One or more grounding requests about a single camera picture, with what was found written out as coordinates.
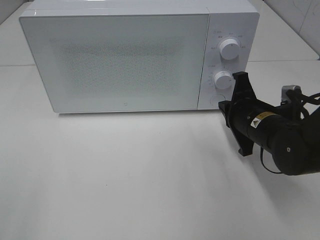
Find white microwave door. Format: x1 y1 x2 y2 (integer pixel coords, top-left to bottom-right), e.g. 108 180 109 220
20 14 209 114

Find round white door button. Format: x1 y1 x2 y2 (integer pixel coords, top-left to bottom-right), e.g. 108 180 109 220
210 94 226 110

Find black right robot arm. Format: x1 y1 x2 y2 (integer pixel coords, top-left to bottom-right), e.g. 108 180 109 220
218 71 320 176

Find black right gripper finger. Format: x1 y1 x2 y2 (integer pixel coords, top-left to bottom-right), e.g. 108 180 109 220
231 127 254 157
232 71 257 100

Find white microwave oven body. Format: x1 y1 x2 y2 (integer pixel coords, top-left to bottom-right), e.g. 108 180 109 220
19 0 260 111

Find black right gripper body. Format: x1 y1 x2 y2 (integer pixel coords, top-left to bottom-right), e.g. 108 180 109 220
218 99 288 148

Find white round knob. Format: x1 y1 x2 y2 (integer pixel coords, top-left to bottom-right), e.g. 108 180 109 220
213 71 233 90
218 37 241 60

